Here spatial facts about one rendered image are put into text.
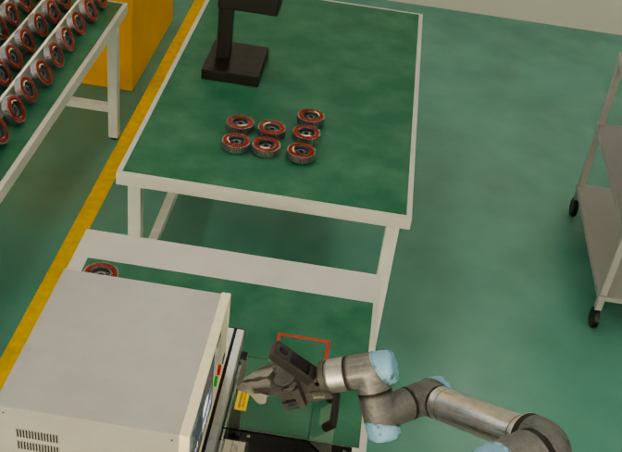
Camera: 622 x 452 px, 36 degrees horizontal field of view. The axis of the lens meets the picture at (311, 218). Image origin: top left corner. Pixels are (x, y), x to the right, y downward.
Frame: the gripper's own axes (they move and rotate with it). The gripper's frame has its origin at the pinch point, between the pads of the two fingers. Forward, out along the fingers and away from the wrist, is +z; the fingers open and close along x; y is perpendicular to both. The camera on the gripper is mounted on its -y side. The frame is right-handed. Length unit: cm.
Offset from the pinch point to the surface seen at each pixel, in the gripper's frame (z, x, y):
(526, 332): -44, 172, 151
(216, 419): 6.9, -5.1, 4.7
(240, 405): 5.3, 4.8, 10.9
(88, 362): 22.0, -13.7, -24.7
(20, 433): 33.2, -28.8, -22.3
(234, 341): 7.3, 20.6, 4.5
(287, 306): 15, 78, 41
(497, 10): -46, 512, 147
